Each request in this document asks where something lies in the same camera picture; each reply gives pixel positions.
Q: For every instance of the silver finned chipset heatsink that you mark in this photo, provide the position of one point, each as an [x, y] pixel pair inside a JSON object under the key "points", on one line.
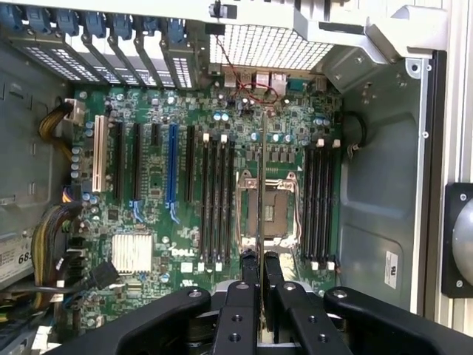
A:
{"points": [[132, 253]]}

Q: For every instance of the white expansion slot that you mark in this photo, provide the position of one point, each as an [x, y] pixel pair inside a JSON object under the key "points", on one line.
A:
{"points": [[99, 155]]}

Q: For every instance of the grey metal PC case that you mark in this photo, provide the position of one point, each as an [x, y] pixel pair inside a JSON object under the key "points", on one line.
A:
{"points": [[380, 177]]}

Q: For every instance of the black bracket with silver disc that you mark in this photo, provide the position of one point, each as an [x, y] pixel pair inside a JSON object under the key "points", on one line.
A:
{"points": [[460, 236]]}

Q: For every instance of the metal CPU socket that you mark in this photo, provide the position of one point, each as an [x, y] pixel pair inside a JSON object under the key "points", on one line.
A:
{"points": [[275, 212]]}

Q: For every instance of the blue card retention latch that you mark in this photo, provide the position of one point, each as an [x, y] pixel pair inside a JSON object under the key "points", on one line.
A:
{"points": [[67, 22], [122, 26], [175, 31], [95, 24], [11, 18], [150, 26], [38, 20]]}

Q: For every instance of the short black expansion slot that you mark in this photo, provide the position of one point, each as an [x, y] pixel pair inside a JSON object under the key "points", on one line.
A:
{"points": [[156, 135]]}

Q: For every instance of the grey labelled power supply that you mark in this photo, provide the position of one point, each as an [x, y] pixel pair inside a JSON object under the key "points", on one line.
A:
{"points": [[15, 259]]}

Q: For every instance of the green Dell motherboard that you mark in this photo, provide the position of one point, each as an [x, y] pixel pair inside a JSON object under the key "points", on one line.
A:
{"points": [[162, 222]]}

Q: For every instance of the blue expansion slot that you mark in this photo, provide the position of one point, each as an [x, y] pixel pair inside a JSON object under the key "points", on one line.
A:
{"points": [[172, 166]]}

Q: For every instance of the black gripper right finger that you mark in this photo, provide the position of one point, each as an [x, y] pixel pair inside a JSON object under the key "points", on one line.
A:
{"points": [[295, 314]]}

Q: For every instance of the white label sticker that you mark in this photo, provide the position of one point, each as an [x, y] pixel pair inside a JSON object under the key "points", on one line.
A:
{"points": [[393, 269]]}

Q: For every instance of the perforated metal slot cover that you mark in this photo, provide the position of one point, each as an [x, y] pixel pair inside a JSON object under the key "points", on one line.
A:
{"points": [[55, 59], [127, 68], [103, 66], [181, 68]]}

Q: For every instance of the black RAM slot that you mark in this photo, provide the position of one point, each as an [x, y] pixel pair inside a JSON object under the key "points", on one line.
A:
{"points": [[213, 199], [332, 203], [324, 203], [222, 199], [231, 199], [307, 203], [205, 199], [316, 203]]}

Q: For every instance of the long black expansion slot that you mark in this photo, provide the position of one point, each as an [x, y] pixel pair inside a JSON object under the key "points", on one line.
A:
{"points": [[118, 162], [137, 162], [190, 164]]}

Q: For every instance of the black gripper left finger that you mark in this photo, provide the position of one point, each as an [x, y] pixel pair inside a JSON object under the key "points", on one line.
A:
{"points": [[236, 318]]}

